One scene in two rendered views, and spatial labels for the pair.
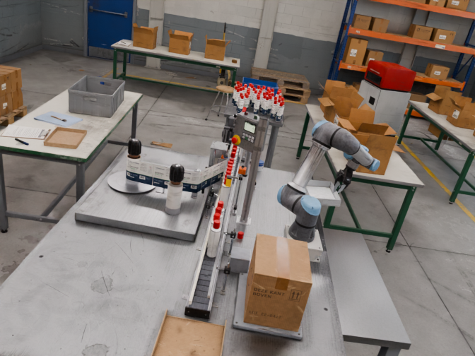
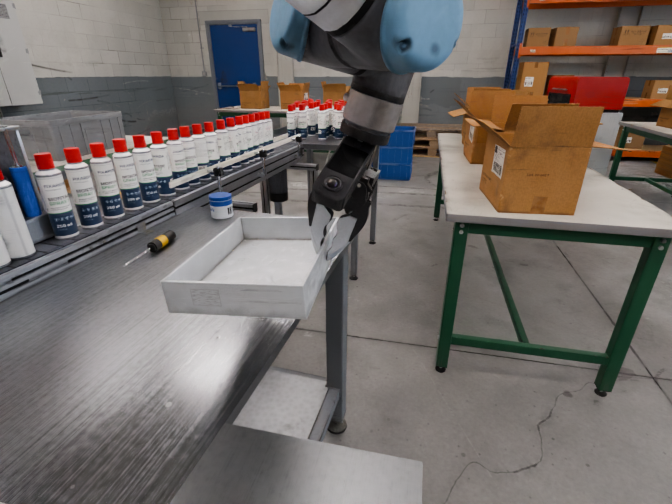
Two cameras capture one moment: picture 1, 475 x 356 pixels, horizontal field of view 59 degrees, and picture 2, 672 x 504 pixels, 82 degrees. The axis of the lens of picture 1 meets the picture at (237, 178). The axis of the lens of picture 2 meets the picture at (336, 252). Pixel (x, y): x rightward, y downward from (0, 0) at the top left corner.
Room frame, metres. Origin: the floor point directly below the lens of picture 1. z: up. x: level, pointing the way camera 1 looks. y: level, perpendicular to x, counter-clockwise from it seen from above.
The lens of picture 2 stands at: (2.02, -0.83, 1.25)
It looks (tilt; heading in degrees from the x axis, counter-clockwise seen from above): 25 degrees down; 16
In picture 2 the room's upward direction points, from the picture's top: straight up
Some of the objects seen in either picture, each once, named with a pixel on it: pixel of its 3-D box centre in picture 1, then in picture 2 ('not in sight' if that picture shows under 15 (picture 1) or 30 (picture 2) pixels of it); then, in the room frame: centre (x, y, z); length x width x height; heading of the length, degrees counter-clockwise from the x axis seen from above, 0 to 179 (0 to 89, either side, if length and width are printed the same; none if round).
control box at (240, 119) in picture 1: (249, 132); not in sight; (2.31, -0.02, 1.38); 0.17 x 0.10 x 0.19; 55
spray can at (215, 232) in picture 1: (214, 238); not in sight; (1.77, 0.06, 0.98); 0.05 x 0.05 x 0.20
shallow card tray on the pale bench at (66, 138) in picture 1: (66, 137); not in sight; (3.04, 1.39, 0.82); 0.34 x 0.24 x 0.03; 9
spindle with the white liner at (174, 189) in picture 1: (174, 188); not in sight; (2.13, 0.34, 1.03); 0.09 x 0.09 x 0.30
